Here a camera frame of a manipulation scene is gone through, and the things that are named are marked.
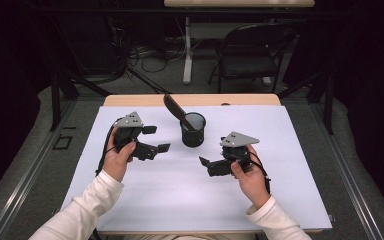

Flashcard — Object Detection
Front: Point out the wooden desk with white legs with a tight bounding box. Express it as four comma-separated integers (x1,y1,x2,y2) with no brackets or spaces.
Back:
163,0,316,85

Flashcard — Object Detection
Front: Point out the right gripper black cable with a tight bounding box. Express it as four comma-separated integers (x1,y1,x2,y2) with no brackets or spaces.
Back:
242,155,272,195

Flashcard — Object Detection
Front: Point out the black metal frame stand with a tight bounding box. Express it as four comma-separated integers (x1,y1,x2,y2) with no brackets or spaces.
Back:
275,70,335,136
48,68,114,133

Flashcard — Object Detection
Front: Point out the bundle of floor cables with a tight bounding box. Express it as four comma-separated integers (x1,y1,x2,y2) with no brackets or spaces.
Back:
111,18,188,76

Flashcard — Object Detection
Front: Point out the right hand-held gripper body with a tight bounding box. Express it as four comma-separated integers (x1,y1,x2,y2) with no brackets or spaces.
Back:
207,131,261,178

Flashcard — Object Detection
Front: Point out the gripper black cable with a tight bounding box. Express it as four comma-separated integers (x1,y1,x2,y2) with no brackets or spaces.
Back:
242,155,272,195
94,125,117,177

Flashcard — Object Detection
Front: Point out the white table cover sheet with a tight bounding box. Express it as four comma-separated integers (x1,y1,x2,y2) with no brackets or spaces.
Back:
61,105,333,234

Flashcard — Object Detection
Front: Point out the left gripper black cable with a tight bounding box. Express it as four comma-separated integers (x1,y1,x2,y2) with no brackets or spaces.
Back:
94,125,117,177

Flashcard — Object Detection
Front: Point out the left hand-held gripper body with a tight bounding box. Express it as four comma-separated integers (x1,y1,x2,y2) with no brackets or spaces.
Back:
112,111,161,162

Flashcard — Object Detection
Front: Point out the person's right hand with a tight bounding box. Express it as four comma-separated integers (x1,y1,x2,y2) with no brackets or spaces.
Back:
230,144,272,211

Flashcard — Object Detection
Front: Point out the metal floor rail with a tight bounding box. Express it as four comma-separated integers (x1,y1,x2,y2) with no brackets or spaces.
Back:
0,99,78,240
308,99,384,240

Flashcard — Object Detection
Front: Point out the black folding chair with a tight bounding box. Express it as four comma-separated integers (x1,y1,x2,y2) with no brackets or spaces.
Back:
207,22,296,95

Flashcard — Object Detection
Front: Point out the black mesh pen cup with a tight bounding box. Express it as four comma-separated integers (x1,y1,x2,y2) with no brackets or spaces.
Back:
179,112,207,149

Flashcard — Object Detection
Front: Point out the person's left hand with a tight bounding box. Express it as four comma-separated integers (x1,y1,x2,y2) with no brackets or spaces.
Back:
102,127,137,184

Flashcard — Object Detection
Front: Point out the floor outlet cover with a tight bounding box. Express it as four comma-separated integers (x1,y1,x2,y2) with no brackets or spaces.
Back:
52,133,74,151

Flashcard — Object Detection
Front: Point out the black spatula with metal handle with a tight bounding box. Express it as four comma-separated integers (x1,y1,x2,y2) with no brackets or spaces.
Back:
162,93,196,132

